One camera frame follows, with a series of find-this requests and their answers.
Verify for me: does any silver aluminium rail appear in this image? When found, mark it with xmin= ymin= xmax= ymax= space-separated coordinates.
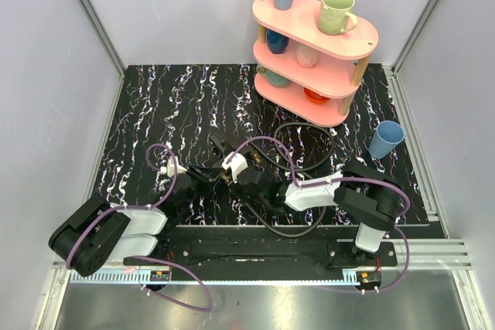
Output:
xmin=68 ymin=240 xmax=472 ymax=286

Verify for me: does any dark blue cup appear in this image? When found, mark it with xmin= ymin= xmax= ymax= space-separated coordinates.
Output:
xmin=266 ymin=29 xmax=289 ymax=54

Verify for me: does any blue cup on mat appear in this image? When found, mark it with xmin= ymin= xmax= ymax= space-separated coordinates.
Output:
xmin=368 ymin=121 xmax=405 ymax=159

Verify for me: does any pink three tier shelf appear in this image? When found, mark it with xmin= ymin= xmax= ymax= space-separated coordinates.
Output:
xmin=252 ymin=0 xmax=379 ymax=128

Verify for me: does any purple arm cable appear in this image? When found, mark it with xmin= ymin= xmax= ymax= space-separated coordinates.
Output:
xmin=65 ymin=143 xmax=213 ymax=312
xmin=230 ymin=135 xmax=413 ymax=293

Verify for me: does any black marble pattern mat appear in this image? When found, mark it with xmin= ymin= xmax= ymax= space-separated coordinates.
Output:
xmin=91 ymin=63 xmax=428 ymax=225

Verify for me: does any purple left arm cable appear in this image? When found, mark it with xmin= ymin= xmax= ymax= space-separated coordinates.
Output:
xmin=65 ymin=143 xmax=213 ymax=312

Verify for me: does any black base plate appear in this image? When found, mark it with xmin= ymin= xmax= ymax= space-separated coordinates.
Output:
xmin=148 ymin=226 xmax=398 ymax=268

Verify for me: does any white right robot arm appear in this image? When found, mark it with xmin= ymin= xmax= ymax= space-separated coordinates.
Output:
xmin=229 ymin=161 xmax=411 ymax=266

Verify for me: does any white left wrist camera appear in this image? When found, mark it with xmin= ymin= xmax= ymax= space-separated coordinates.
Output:
xmin=158 ymin=156 xmax=187 ymax=178

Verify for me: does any pink faceted cup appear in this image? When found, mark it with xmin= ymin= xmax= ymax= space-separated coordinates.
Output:
xmin=296 ymin=43 xmax=319 ymax=68

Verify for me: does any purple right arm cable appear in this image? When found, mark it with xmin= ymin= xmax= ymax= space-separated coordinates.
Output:
xmin=230 ymin=135 xmax=413 ymax=293

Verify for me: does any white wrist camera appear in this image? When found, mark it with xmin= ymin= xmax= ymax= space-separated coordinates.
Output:
xmin=158 ymin=156 xmax=187 ymax=178
xmin=221 ymin=152 xmax=248 ymax=183

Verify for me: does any grey flexible metal hose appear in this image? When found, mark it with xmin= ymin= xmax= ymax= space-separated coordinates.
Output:
xmin=243 ymin=122 xmax=336 ymax=238

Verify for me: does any teal glazed mug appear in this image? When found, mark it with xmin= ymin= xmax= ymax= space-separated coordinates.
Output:
xmin=256 ymin=65 xmax=291 ymax=88

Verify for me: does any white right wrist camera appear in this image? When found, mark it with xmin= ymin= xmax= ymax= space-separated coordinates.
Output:
xmin=221 ymin=152 xmax=248 ymax=183

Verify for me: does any green mug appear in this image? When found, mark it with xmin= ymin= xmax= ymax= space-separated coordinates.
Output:
xmin=316 ymin=0 xmax=358 ymax=36

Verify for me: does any dark grey faucet mixer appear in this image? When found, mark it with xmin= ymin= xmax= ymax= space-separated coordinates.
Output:
xmin=186 ymin=128 xmax=261 ymax=183

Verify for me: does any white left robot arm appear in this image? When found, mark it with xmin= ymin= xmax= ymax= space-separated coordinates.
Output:
xmin=48 ymin=165 xmax=224 ymax=277

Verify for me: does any orange bowl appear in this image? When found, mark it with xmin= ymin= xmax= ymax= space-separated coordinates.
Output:
xmin=303 ymin=88 xmax=330 ymax=104

